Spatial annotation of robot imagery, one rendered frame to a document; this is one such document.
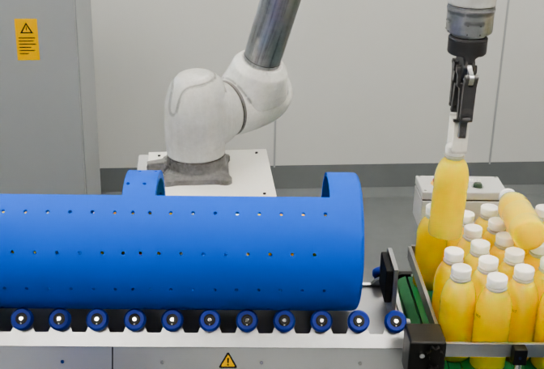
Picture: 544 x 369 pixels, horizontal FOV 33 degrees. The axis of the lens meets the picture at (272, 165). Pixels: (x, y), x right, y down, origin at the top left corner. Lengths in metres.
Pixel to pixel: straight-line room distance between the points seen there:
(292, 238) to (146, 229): 0.28
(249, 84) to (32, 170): 1.26
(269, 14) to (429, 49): 2.47
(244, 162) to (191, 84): 0.31
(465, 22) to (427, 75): 3.00
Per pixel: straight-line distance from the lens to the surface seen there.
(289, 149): 4.77
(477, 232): 2.00
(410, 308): 2.09
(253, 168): 2.47
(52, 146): 3.41
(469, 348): 1.84
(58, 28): 3.27
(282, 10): 2.32
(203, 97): 2.31
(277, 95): 2.46
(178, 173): 2.39
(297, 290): 1.81
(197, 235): 1.77
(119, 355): 1.92
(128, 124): 4.70
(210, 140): 2.35
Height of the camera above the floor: 1.95
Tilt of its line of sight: 22 degrees down
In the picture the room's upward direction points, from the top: 1 degrees clockwise
